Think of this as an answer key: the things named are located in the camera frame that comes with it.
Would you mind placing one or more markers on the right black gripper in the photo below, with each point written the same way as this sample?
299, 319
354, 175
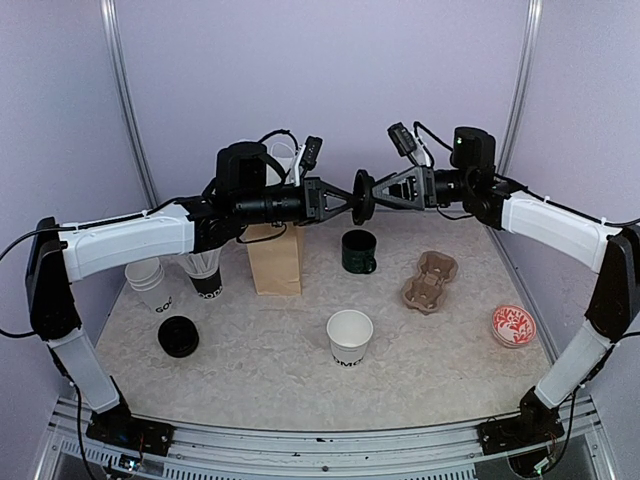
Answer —
423, 188

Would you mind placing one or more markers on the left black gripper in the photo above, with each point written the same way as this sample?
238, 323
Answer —
314, 202

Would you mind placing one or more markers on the white paper cup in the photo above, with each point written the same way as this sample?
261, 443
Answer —
349, 333

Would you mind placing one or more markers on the black cup lid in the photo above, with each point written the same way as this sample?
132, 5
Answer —
364, 206

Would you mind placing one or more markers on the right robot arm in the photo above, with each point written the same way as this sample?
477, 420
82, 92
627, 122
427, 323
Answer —
609, 249

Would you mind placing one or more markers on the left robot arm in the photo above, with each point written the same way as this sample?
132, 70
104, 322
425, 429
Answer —
250, 187

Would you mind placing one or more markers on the dark green mug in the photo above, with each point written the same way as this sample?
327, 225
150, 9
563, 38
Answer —
358, 248

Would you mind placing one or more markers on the brown paper bag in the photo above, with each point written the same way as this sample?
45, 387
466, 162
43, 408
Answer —
276, 264

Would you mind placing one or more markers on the cardboard cup carrier tray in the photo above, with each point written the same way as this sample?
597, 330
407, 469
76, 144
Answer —
425, 291

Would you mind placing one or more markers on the bundle of white wrapped straws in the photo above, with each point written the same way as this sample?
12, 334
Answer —
200, 265

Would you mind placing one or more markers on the black cup holding straws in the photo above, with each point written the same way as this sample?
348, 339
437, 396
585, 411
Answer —
209, 284

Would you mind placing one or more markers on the red patterned small plate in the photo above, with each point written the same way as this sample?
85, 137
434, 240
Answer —
512, 326

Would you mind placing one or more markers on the stack of white paper cups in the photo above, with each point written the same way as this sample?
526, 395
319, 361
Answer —
147, 278

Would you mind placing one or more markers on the stack of black lids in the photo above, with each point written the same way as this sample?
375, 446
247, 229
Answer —
178, 336

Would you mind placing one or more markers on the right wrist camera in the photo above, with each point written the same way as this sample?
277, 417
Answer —
410, 145

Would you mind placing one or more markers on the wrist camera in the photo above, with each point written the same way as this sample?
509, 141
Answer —
410, 145
305, 160

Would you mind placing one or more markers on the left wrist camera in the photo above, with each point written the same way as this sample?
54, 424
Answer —
305, 160

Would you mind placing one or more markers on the right aluminium corner post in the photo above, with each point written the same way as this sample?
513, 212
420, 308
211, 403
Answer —
526, 61

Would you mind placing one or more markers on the aluminium corner post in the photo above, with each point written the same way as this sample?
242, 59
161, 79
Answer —
526, 61
117, 58

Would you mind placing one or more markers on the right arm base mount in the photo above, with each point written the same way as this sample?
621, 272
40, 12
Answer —
511, 433

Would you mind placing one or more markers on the front aluminium frame rail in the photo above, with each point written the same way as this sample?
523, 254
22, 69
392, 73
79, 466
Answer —
448, 451

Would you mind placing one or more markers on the left aluminium corner post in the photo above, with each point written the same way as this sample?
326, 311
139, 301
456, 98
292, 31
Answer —
117, 58

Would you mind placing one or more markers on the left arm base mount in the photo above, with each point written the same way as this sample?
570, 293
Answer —
132, 433

